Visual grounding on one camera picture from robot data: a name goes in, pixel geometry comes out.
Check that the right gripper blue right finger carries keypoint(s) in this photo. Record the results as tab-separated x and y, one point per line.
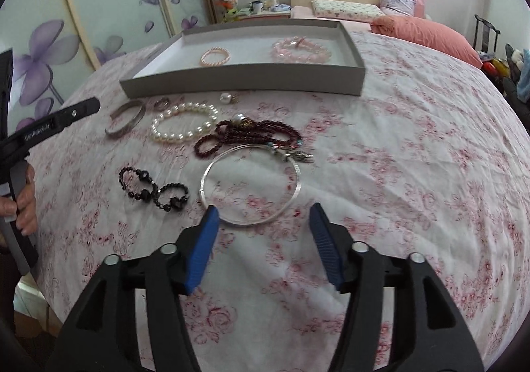
327	247

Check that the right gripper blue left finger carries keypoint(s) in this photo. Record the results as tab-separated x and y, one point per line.
196	247

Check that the silver cuff bangle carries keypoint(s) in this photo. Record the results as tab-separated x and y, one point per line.
125	118

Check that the grey shallow jewelry tray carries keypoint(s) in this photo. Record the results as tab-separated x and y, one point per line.
260	55

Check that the person's left hand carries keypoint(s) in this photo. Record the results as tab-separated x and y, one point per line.
24	207

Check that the pink floral bedsheet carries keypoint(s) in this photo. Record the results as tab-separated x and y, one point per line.
429	159

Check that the sliding wardrobe with purple flowers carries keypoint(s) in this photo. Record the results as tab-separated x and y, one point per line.
58	44

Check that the folded coral pink duvet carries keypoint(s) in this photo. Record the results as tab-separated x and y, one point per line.
428	34

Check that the floral white pillow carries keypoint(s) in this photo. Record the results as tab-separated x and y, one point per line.
348	11

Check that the pink bedside nightstand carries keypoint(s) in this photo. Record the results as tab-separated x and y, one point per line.
248	14

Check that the purple patterned small pillow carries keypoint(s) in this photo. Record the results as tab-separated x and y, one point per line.
398	7

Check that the blue fluffy robe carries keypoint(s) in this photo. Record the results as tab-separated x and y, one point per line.
523	85

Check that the dark wooden chair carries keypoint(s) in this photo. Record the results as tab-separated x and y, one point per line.
482	35

